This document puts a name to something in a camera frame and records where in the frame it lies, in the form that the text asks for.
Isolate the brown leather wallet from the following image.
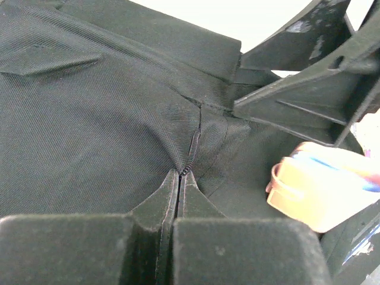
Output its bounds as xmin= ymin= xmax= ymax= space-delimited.
xmin=266 ymin=142 xmax=379 ymax=233

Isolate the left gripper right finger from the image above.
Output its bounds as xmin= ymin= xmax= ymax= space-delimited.
xmin=169 ymin=173 xmax=331 ymax=284

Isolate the black student backpack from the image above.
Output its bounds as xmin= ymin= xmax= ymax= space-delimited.
xmin=1 ymin=1 xmax=379 ymax=284

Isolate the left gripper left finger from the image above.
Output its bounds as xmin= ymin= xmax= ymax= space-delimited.
xmin=1 ymin=170 xmax=179 ymax=284

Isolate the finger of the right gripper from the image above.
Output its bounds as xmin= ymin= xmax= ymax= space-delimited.
xmin=233 ymin=17 xmax=379 ymax=145
xmin=240 ymin=1 xmax=353 ymax=71

